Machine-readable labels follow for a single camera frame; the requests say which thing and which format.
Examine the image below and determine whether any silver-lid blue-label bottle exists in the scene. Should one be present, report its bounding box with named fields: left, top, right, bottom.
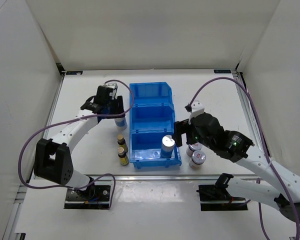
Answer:
left=160, top=135, right=175, bottom=159
left=114, top=116, right=128, bottom=131

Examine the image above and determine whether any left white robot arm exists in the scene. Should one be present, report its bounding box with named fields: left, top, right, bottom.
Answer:
left=34, top=83, right=127, bottom=200

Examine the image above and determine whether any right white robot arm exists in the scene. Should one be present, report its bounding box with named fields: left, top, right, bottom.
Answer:
left=172, top=113, right=300, bottom=223

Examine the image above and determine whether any rear red-logo lid jar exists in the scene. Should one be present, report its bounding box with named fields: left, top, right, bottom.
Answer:
left=186, top=142, right=203, bottom=157

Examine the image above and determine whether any red-logo lid jar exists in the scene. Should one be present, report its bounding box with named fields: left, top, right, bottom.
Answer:
left=188, top=150, right=206, bottom=170
left=186, top=142, right=203, bottom=157

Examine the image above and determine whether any front red-logo lid jar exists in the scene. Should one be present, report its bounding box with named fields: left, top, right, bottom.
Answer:
left=188, top=150, right=206, bottom=170

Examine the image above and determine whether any blue three-compartment plastic bin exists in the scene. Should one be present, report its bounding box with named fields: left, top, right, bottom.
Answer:
left=128, top=82, right=182, bottom=170

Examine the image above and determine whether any rear small amber bottle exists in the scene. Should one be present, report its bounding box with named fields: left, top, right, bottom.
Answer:
left=117, top=134, right=129, bottom=153

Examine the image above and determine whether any small amber bottle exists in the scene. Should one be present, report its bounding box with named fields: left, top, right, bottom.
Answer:
left=117, top=147, right=130, bottom=166
left=117, top=134, right=129, bottom=153

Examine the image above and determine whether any front small amber bottle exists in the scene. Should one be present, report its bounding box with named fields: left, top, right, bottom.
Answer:
left=117, top=147, right=130, bottom=166

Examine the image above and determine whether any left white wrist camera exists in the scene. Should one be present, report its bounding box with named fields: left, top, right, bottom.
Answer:
left=103, top=82, right=118, bottom=100

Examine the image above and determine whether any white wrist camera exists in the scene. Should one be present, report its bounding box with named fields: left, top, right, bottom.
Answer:
left=184, top=99, right=205, bottom=125
left=103, top=82, right=118, bottom=100

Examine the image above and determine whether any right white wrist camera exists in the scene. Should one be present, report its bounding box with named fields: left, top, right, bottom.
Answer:
left=184, top=99, right=205, bottom=125

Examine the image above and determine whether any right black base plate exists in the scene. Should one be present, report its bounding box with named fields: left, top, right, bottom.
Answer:
left=196, top=184, right=248, bottom=212

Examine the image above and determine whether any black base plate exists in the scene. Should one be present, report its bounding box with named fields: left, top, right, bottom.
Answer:
left=196, top=184, right=248, bottom=212
left=63, top=181, right=113, bottom=210

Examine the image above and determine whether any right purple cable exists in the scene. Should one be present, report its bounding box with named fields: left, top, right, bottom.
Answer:
left=189, top=76, right=300, bottom=240

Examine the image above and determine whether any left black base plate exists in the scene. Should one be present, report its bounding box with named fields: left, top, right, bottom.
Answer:
left=63, top=181, right=113, bottom=210

